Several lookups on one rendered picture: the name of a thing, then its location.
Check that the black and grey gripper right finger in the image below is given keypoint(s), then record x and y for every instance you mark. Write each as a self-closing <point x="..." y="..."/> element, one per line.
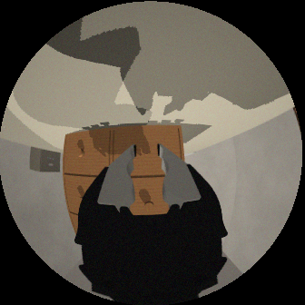
<point x="184" y="186"/>

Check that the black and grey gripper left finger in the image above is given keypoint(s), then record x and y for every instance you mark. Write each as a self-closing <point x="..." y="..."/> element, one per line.
<point x="110" y="190"/>

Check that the brown wooden chest of drawers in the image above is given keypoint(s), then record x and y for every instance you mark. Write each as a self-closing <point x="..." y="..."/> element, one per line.
<point x="135" y="178"/>

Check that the brown wooden drawer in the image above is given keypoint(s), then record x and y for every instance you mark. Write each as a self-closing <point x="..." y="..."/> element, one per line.
<point x="76" y="188"/>
<point x="148" y="198"/>
<point x="147" y="161"/>
<point x="92" y="158"/>
<point x="75" y="221"/>

